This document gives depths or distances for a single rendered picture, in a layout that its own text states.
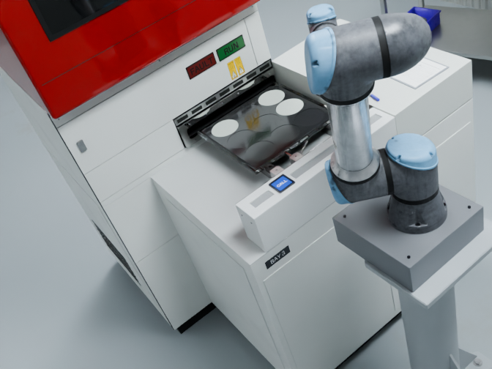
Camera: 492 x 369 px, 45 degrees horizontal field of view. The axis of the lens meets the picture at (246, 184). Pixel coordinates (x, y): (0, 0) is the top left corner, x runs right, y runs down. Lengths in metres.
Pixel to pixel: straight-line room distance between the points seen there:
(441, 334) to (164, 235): 1.07
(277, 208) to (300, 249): 0.20
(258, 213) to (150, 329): 1.29
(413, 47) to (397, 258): 0.58
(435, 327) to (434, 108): 0.68
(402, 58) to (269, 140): 0.94
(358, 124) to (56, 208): 2.74
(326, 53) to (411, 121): 0.87
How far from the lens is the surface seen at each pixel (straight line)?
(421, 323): 1.87
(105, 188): 2.12
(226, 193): 1.97
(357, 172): 1.40
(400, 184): 1.47
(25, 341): 3.13
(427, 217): 1.55
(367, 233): 1.59
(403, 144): 1.48
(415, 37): 1.15
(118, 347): 2.83
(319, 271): 1.94
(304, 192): 1.72
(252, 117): 2.13
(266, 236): 1.70
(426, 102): 1.97
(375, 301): 2.27
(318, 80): 1.12
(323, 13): 1.59
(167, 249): 2.38
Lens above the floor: 2.07
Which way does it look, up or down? 39 degrees down
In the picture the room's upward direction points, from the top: 20 degrees counter-clockwise
